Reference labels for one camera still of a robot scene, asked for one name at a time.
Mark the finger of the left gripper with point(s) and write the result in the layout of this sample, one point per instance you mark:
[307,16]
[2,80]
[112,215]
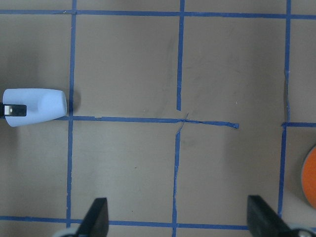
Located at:
[12,110]

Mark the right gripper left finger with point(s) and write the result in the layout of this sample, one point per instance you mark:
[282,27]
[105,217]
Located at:
[96,221]

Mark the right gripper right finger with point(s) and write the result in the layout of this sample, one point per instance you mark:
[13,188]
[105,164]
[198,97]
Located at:
[262,221]

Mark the large orange can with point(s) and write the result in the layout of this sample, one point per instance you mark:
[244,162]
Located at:
[308,177]

